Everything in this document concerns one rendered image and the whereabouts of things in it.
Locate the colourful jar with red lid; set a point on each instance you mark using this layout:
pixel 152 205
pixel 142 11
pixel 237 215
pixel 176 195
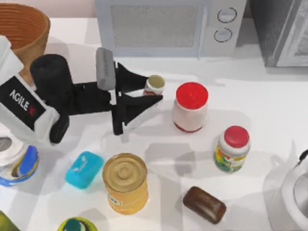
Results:
pixel 232 151

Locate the blue and white can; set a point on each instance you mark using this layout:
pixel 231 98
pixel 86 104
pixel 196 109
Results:
pixel 18 163

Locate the green and yellow can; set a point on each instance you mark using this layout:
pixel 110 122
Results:
pixel 77 225

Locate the blue soap box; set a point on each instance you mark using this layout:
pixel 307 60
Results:
pixel 84 169

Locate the green box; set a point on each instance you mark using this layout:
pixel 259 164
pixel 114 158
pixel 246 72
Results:
pixel 6 222

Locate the white jar with red lid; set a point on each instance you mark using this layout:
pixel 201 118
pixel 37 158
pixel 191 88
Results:
pixel 190 108

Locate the grey cabinet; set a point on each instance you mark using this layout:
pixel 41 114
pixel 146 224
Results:
pixel 276 31

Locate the pale microwave oven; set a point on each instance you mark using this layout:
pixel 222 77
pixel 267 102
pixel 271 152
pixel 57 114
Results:
pixel 154 26

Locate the round microwave knob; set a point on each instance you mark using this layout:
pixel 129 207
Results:
pixel 227 15
pixel 223 35

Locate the brown soap bar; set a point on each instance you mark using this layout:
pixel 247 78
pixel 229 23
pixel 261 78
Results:
pixel 204 204

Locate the brown ribbed basket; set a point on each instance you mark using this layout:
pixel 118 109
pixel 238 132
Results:
pixel 29 31

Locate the pale grey rounded box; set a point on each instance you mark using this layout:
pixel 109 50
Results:
pixel 105 68

